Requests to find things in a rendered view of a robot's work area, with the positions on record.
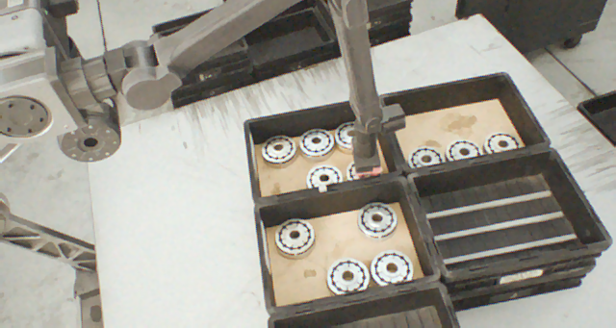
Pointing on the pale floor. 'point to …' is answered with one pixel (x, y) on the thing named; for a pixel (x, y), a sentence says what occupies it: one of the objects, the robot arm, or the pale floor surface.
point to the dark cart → (535, 10)
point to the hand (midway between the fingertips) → (365, 171)
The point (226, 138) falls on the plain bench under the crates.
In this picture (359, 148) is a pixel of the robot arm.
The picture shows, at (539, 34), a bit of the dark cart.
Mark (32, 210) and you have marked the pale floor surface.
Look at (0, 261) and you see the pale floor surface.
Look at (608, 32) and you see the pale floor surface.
